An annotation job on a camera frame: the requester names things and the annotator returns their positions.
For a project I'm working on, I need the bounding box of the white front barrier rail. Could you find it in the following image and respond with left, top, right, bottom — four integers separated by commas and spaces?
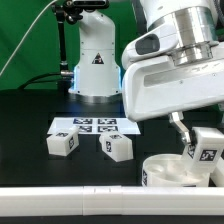
0, 186, 224, 217

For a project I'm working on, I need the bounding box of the white round stool seat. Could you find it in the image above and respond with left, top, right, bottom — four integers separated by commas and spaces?
142, 154, 210, 187

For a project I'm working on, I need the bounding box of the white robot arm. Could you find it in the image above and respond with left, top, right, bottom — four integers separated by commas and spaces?
70, 0, 224, 121

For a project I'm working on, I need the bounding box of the black cable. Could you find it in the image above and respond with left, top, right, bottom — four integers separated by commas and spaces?
17, 71, 73, 91

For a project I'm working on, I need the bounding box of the white right barrier rail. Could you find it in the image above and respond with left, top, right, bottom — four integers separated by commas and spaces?
211, 158, 224, 187

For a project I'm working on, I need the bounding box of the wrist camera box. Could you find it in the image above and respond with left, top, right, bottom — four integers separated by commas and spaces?
122, 26, 178, 70

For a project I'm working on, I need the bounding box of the white cable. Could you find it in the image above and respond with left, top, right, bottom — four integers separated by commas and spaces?
0, 0, 58, 77

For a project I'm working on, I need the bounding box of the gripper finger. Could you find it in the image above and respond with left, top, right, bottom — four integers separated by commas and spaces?
169, 112, 195, 147

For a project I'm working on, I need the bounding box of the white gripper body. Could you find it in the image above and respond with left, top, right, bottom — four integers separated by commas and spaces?
123, 56, 224, 121

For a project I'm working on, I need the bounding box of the white barrier rail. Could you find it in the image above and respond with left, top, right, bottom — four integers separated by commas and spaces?
211, 158, 224, 187
0, 186, 224, 217

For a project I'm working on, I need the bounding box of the white marker sheet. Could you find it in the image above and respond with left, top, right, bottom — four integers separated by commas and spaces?
48, 117, 140, 135

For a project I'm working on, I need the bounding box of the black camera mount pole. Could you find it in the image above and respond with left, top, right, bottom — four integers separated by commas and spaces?
51, 0, 109, 91

